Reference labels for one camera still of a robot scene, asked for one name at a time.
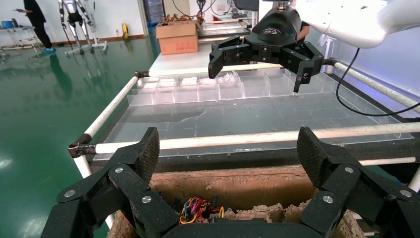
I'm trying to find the brown divided cardboard box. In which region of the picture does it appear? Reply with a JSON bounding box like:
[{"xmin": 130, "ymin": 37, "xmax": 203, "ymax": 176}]
[{"xmin": 106, "ymin": 166, "xmax": 367, "ymax": 238}]

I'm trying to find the clear acrylic divider tray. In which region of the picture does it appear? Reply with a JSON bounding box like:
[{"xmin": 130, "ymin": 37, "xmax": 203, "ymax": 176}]
[{"xmin": 93, "ymin": 67, "xmax": 414, "ymax": 162}]

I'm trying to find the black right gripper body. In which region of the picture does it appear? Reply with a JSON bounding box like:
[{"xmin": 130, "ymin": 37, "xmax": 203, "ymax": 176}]
[{"xmin": 244, "ymin": 5, "xmax": 303, "ymax": 63}]

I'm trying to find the orange printed cardboard box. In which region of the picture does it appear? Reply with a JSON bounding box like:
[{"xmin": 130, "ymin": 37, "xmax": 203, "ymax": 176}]
[{"xmin": 156, "ymin": 20, "xmax": 204, "ymax": 56}]

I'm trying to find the tangled wires pile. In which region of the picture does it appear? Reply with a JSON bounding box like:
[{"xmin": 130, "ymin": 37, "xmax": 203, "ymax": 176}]
[{"xmin": 159, "ymin": 13, "xmax": 199, "ymax": 26}]

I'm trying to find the white pipe frame table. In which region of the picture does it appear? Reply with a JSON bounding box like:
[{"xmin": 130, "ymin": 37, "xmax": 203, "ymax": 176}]
[{"xmin": 68, "ymin": 59, "xmax": 420, "ymax": 194}]

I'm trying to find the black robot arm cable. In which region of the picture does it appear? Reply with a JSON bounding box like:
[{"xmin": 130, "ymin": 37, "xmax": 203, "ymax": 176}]
[{"xmin": 335, "ymin": 48, "xmax": 420, "ymax": 117}]

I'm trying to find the person in black clothes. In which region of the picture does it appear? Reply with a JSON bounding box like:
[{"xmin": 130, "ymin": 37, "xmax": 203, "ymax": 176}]
[{"xmin": 14, "ymin": 0, "xmax": 57, "ymax": 55}]

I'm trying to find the legged robot on stand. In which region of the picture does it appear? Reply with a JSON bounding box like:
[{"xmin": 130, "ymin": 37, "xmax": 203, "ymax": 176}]
[{"xmin": 57, "ymin": 0, "xmax": 109, "ymax": 57}]

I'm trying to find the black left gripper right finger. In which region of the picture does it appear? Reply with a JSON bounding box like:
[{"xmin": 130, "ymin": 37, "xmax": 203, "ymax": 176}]
[{"xmin": 297, "ymin": 126, "xmax": 420, "ymax": 238}]

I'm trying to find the white metal cart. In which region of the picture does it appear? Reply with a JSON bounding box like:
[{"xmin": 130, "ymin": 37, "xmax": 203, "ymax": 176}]
[{"xmin": 0, "ymin": 19, "xmax": 38, "ymax": 58}]

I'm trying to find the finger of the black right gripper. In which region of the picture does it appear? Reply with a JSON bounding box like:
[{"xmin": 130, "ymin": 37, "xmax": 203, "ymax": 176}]
[
  {"xmin": 208, "ymin": 35, "xmax": 253, "ymax": 79},
  {"xmin": 280, "ymin": 41, "xmax": 325, "ymax": 93}
]

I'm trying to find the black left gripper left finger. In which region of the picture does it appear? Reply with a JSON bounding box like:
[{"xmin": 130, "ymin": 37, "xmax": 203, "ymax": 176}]
[{"xmin": 41, "ymin": 127, "xmax": 179, "ymax": 238}]

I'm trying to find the multicolour power supply wire bundle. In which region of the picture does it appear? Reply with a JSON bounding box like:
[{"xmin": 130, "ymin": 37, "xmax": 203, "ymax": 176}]
[{"xmin": 178, "ymin": 196, "xmax": 225, "ymax": 225}]

